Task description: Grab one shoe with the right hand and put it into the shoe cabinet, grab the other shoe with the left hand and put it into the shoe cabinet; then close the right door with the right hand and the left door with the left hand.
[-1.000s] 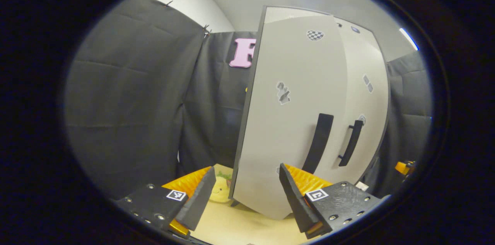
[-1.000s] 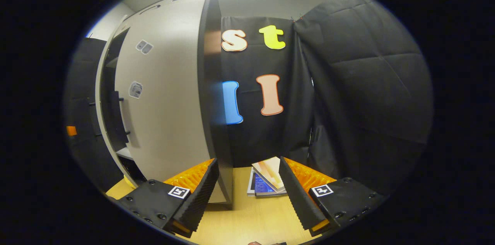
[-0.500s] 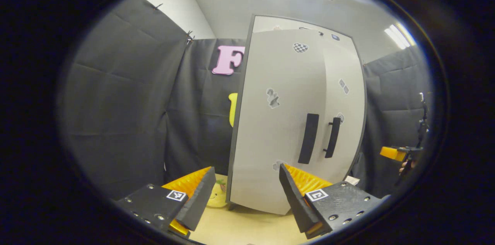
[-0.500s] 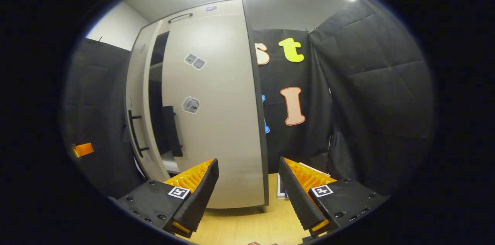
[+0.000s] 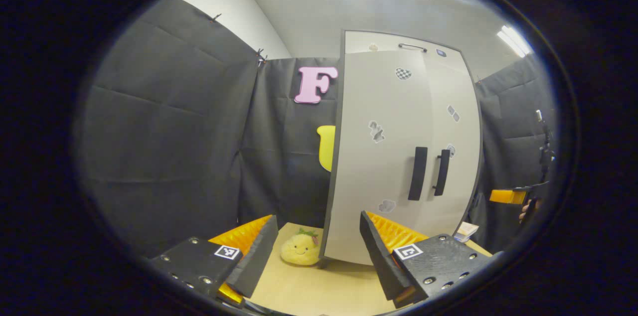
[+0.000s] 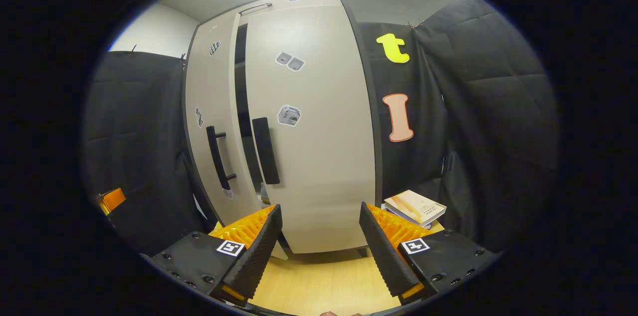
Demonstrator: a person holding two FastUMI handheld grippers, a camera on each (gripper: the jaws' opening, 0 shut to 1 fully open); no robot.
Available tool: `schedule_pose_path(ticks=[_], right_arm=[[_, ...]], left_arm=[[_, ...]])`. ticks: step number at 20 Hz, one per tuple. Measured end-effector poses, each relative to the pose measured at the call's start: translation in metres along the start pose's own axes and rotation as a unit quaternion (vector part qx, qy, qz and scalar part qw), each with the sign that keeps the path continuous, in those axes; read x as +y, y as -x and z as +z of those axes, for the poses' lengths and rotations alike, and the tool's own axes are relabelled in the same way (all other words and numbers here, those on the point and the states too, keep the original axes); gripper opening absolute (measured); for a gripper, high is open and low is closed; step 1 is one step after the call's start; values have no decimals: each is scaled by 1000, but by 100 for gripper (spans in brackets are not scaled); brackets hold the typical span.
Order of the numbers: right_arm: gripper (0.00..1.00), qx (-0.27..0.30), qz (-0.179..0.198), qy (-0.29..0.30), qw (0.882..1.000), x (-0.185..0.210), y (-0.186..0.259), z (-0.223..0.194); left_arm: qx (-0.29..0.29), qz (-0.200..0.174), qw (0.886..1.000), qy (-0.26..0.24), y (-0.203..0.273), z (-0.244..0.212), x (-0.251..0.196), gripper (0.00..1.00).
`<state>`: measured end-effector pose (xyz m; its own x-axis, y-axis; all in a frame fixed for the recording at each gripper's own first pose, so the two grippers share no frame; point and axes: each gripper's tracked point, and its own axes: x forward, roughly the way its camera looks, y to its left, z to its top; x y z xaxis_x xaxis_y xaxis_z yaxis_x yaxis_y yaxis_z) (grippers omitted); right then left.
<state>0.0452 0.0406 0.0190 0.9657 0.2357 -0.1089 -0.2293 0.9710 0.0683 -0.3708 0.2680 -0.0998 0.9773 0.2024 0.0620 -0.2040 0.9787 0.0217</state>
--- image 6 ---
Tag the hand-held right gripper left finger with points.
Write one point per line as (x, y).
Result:
(254, 256)

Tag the white cabinet door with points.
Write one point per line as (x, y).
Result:
(324, 156)
(204, 86)

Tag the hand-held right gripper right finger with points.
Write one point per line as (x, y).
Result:
(384, 251)

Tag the beige paperback book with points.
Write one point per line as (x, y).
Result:
(416, 205)

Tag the white shoe cabinet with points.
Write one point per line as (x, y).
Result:
(240, 96)

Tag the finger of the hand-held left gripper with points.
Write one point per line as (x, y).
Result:
(113, 199)

